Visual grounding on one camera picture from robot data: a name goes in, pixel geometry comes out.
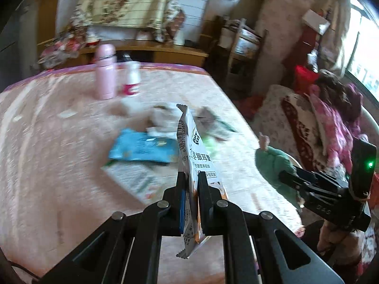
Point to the wooden shelf rack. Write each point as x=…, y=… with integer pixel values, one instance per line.
x=243, y=47

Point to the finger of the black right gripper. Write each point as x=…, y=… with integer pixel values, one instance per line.
x=293, y=180

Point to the green plastic wrapper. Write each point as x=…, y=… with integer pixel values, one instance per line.
x=212, y=129

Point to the pink clothes pile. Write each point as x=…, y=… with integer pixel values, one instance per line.
x=338, y=109

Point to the blue plastic wrapper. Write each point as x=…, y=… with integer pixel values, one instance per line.
x=133, y=146

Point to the wooden tv cabinet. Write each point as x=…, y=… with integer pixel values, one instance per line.
x=148, y=51

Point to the floral cloth covered television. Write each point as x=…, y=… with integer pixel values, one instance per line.
x=163, y=18

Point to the pink thermos bottle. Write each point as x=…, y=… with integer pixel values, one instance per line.
x=105, y=58

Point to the white snack wrapper packet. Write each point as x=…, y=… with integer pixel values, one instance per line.
x=194, y=159

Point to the green white small carton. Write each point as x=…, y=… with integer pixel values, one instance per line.
x=139, y=181

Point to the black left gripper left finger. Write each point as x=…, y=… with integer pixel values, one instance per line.
x=125, y=248

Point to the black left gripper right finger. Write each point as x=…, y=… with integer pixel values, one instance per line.
x=258, y=248

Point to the red cushion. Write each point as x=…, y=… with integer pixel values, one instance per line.
x=303, y=79

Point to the white pill bottle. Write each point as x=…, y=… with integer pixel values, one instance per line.
x=131, y=78

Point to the floral covered sofa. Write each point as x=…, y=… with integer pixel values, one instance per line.
x=288, y=120

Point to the green item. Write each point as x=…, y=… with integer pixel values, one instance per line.
x=270, y=162

